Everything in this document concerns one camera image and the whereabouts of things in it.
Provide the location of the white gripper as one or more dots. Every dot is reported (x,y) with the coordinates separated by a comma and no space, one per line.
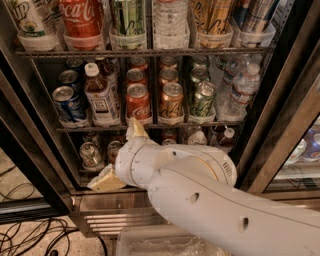
(139,160)

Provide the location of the blue pepsi can front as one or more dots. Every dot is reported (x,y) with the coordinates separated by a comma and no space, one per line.
(69,107)

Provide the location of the blue pepsi can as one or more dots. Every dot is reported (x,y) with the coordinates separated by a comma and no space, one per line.
(75,64)
(71,78)
(69,107)

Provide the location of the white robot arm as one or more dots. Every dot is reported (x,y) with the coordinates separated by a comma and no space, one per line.
(192,187)

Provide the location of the orange can bottom shelf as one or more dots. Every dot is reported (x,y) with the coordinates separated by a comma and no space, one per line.
(112,150)

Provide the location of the orange can shelf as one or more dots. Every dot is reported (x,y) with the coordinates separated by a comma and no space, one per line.
(212,22)
(112,150)

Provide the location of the red can bottom shelf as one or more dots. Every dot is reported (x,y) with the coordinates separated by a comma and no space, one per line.
(168,142)

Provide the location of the red coca-cola can front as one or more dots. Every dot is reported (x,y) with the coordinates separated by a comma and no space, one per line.
(138,103)

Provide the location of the stainless fridge base grille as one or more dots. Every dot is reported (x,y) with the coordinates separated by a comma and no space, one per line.
(106,214)

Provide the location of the water bottle bottom shelf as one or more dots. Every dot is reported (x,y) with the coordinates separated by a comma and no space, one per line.
(198,138)

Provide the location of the red coca-cola can back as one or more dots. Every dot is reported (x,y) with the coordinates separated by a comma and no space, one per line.
(139,62)

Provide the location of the green lacroix can front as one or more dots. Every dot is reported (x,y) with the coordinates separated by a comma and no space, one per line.
(202,101)

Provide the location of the green lacroix can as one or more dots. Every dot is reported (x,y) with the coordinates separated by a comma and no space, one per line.
(199,74)
(200,61)
(202,101)

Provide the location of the orange lacroix can back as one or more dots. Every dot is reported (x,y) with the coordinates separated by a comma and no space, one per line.
(166,62)

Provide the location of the tea bottle bottom shelf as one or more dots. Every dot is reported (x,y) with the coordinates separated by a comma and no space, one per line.
(225,140)

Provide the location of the blue pepsi can back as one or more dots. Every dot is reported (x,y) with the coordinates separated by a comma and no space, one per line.
(75,64)

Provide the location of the green lacroix can back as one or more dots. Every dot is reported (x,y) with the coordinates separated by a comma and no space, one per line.
(200,61)

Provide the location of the green can top shelf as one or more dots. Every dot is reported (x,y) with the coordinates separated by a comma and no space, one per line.
(128,22)

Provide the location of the clear water bottle top shelf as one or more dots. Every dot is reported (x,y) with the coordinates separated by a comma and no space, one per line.
(170,25)

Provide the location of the red coca-cola can top shelf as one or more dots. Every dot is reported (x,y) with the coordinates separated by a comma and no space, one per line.
(83,20)

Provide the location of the white 7up can top shelf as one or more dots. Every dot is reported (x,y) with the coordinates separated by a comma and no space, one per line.
(37,29)

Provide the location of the fridge glass door right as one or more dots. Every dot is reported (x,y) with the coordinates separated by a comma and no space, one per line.
(285,108)

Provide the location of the orange can top shelf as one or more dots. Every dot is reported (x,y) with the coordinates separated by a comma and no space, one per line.
(212,22)

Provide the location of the dark striped can top shelf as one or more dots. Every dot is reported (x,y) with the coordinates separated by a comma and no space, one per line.
(252,18)

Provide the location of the brown tea bottle white cap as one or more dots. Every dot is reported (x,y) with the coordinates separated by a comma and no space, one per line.
(100,97)

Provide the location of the clear plastic bin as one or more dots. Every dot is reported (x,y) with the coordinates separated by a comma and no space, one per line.
(163,240)

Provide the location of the tea bottle behind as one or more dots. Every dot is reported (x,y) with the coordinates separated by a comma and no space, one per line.
(107,70)

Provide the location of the clear water bottle front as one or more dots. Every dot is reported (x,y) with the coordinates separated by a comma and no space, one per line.
(245,85)

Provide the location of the clear water bottle behind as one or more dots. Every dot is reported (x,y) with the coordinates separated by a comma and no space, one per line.
(231,65)

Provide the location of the middle wire shelf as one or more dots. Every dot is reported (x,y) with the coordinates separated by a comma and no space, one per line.
(147,126)

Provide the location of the wire shelf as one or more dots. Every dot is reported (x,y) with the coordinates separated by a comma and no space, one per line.
(147,126)
(145,53)

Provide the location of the top wire shelf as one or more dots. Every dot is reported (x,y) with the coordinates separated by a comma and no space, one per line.
(145,53)

